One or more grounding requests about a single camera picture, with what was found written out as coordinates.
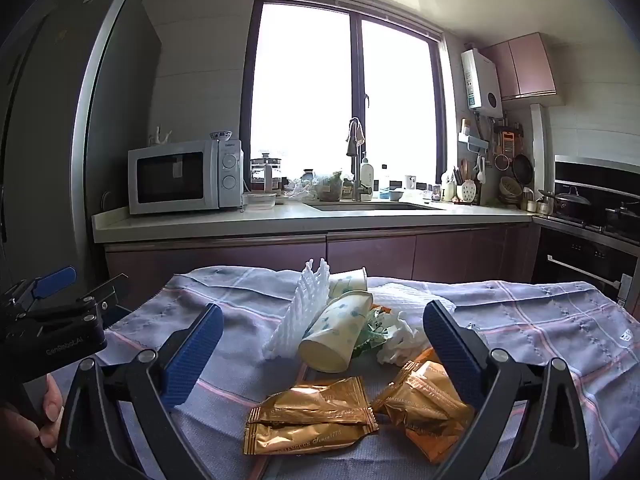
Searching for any person's left hand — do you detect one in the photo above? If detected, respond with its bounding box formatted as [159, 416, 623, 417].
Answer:
[0, 374, 68, 467]

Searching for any built-in black oven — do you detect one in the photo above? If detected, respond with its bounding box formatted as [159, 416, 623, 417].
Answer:
[532, 220, 640, 311]

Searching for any glass coffee press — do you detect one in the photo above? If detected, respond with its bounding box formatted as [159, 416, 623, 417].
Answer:
[250, 152, 283, 193]

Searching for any clear plastic bag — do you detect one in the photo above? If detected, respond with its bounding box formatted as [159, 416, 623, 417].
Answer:
[315, 171, 346, 202]

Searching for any black hanging pan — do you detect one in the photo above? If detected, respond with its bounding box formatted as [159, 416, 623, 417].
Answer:
[511, 154, 535, 185]

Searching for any black range hood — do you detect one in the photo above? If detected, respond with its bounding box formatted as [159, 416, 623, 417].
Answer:
[554, 155, 640, 196]

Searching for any white paper towel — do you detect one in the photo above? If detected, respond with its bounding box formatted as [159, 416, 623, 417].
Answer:
[370, 282, 457, 321]

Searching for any pink wall cabinet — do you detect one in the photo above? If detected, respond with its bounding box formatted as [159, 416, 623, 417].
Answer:
[480, 32, 557, 101]

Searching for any white water heater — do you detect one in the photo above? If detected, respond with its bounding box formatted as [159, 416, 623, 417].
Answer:
[461, 49, 503, 111]

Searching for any white soap bottle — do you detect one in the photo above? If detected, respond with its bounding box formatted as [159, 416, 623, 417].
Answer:
[360, 157, 376, 196]

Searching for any white tissue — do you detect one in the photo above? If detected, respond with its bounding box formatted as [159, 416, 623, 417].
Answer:
[377, 317, 433, 366]

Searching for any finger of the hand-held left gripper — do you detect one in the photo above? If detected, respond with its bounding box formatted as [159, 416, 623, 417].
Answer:
[0, 266, 77, 321]
[19, 273, 133, 334]

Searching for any dark framed window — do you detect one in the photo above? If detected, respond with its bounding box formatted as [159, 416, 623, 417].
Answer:
[239, 0, 458, 191]

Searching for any kitchen counter with brown cabinets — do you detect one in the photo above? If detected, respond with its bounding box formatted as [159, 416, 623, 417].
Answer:
[91, 199, 541, 291]

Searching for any grey refrigerator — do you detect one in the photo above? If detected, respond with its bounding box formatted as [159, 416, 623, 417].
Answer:
[0, 0, 163, 311]

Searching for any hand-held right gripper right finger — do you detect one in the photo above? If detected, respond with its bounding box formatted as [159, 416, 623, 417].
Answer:
[422, 300, 591, 480]

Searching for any clear glass food container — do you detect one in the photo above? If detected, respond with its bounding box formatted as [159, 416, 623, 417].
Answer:
[242, 191, 277, 211]

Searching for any blue wall shelf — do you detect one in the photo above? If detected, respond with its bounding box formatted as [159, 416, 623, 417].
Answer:
[457, 132, 488, 153]

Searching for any white foam fruit net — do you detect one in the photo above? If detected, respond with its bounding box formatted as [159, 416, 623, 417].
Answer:
[263, 258, 332, 361]

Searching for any purple checked cloth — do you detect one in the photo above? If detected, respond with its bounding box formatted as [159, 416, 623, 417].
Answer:
[95, 265, 636, 480]

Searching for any floral paper cup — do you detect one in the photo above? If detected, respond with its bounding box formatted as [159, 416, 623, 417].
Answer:
[298, 292, 375, 373]
[327, 268, 368, 301]

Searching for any green plastic wrapper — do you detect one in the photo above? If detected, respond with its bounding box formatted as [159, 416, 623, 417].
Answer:
[352, 307, 401, 358]

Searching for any woven strainer basket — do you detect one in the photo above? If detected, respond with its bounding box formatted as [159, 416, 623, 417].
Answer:
[499, 176, 523, 206]

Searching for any gold snack packet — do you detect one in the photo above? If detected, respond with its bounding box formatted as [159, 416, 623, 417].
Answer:
[400, 410, 471, 463]
[243, 422, 376, 456]
[248, 377, 380, 433]
[371, 361, 475, 428]

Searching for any steel kitchen faucet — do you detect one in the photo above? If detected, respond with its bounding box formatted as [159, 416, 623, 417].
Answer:
[345, 117, 373, 202]

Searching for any kitchen sink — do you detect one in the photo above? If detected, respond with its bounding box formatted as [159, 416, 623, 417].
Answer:
[305, 201, 446, 212]

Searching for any gas cooktop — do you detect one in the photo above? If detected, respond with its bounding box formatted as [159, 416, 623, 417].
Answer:
[532, 200, 640, 246]

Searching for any black cooking pot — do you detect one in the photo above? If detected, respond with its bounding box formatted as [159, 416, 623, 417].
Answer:
[539, 186, 591, 221]

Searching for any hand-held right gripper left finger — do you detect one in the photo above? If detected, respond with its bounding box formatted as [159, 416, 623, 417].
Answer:
[55, 302, 225, 480]

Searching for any white microwave oven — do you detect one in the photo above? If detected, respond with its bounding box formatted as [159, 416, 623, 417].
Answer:
[127, 139, 244, 216]

